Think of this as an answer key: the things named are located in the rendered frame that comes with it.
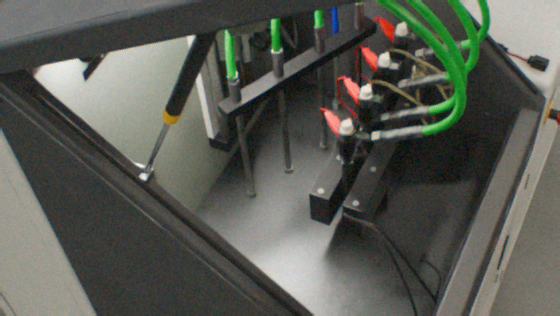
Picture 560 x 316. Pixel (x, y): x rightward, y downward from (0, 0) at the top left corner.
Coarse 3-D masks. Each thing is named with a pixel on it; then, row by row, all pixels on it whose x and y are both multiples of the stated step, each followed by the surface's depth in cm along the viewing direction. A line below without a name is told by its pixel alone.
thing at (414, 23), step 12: (384, 0) 108; (396, 12) 108; (408, 12) 108; (408, 24) 109; (420, 24) 109; (228, 36) 127; (420, 36) 109; (432, 36) 109; (228, 48) 129; (432, 48) 110; (444, 48) 110; (228, 60) 131; (444, 60) 111; (228, 72) 134; (456, 72) 112; (456, 84) 113; (456, 96) 115; (456, 108) 117; (444, 120) 121; (456, 120) 119; (432, 132) 123
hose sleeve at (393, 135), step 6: (414, 126) 125; (420, 126) 124; (384, 132) 129; (390, 132) 128; (396, 132) 127; (402, 132) 126; (408, 132) 125; (414, 132) 125; (420, 132) 124; (384, 138) 129; (390, 138) 128; (396, 138) 127; (402, 138) 127; (408, 138) 126; (414, 138) 125
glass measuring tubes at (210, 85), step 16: (224, 32) 143; (224, 48) 140; (240, 48) 149; (208, 64) 138; (224, 64) 143; (240, 64) 148; (208, 80) 142; (224, 80) 146; (240, 80) 151; (208, 96) 145; (224, 96) 150; (208, 112) 147; (208, 128) 151; (224, 128) 151; (224, 144) 153
